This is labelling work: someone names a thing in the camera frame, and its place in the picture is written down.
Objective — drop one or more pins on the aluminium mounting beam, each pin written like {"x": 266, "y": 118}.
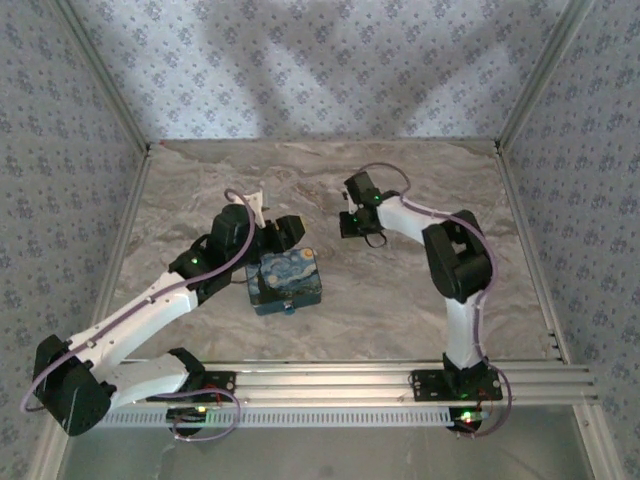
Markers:
{"x": 325, "y": 382}

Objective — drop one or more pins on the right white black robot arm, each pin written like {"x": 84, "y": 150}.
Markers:
{"x": 462, "y": 330}

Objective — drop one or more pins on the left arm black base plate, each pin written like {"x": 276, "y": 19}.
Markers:
{"x": 220, "y": 385}

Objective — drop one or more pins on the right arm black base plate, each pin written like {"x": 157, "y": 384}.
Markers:
{"x": 425, "y": 387}

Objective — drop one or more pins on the starry night print tin box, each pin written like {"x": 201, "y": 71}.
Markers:
{"x": 285, "y": 275}

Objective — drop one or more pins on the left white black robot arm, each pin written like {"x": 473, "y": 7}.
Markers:
{"x": 125, "y": 322}

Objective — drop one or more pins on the aluminium table side rail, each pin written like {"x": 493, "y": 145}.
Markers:
{"x": 530, "y": 250}
{"x": 127, "y": 220}

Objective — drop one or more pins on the small blue padlock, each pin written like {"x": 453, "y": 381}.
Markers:
{"x": 288, "y": 310}

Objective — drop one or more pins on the aluminium frame post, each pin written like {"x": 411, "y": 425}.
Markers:
{"x": 545, "y": 75}
{"x": 102, "y": 75}
{"x": 55, "y": 455}
{"x": 597, "y": 445}

